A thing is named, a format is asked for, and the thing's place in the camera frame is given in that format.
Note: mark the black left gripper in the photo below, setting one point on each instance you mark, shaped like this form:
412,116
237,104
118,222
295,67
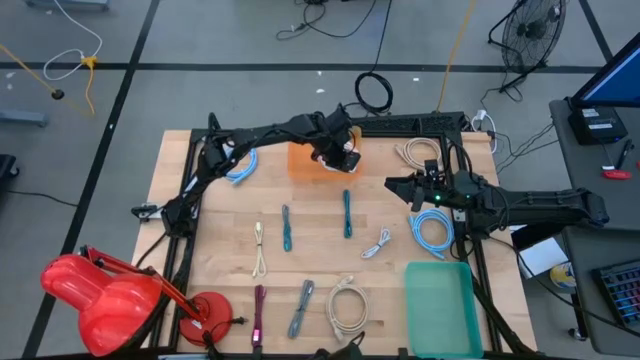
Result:
332,132

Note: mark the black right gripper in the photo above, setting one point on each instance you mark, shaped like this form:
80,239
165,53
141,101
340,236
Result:
435,192

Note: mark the green plastic bin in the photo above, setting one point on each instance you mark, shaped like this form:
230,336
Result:
440,320

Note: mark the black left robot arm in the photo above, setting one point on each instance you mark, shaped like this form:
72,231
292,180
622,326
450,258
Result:
260,135

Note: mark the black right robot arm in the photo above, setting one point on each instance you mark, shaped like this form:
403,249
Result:
540,205

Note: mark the orange plastic bin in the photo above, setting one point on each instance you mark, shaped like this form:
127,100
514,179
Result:
300,170

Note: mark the black power strip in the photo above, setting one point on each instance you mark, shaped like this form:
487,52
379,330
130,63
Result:
400,122

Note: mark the black flat panel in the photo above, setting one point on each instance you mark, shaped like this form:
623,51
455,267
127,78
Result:
537,235

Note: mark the white paper sheet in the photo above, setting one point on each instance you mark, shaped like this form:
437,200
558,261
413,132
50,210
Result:
542,257

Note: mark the dark unidentified object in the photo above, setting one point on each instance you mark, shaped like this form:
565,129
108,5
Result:
350,347

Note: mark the yellow and blue round object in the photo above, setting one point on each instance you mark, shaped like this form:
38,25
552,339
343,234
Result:
564,276

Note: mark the grey desk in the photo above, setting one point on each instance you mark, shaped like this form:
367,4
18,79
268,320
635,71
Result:
600,165

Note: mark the small black computer box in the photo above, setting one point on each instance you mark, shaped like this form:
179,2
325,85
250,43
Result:
597,125

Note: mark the black floor fan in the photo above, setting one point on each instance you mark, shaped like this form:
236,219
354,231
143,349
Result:
532,30

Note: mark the red small object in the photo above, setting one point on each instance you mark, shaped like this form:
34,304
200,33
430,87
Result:
617,174

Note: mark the black pen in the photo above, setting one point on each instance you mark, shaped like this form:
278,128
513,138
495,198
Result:
624,152

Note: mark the computer monitor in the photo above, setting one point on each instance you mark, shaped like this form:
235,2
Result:
615,80

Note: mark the backlit black keyboard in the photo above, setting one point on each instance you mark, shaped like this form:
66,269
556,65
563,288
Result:
622,292

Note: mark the black round floor puck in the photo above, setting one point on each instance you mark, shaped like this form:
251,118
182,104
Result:
58,94

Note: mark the red desk lamp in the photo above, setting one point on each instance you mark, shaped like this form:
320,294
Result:
110,305

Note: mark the grey stand foot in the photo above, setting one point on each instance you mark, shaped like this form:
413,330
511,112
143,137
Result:
70,4

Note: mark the grey floor bar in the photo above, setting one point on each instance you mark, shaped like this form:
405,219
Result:
20,118

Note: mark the black object with caster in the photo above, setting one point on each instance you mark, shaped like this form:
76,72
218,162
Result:
6,170

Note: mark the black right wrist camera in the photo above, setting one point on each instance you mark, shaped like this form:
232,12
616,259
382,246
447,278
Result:
432,167

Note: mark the grey metal bracket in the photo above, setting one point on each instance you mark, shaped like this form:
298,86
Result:
459,214
147,211

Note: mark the black aluminium table frame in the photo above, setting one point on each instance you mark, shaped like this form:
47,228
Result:
492,327

